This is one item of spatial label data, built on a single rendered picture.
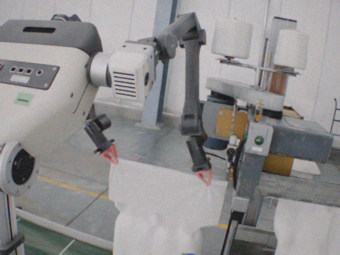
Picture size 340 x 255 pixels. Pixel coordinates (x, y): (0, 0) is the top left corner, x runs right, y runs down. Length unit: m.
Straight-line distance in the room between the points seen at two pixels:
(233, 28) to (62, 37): 0.69
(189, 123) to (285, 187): 0.46
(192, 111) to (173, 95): 5.20
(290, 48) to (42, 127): 0.96
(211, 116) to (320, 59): 5.09
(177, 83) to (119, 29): 1.72
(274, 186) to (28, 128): 0.92
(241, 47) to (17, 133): 0.90
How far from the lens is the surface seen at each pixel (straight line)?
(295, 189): 1.27
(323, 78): 6.38
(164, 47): 0.90
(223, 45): 1.26
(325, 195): 1.30
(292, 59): 1.28
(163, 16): 5.97
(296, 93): 6.28
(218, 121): 1.40
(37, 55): 0.85
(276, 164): 1.36
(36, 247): 1.86
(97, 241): 1.87
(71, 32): 0.86
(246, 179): 1.06
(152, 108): 6.03
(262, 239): 1.62
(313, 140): 1.05
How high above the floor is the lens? 1.51
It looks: 13 degrees down
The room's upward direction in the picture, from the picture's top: 8 degrees clockwise
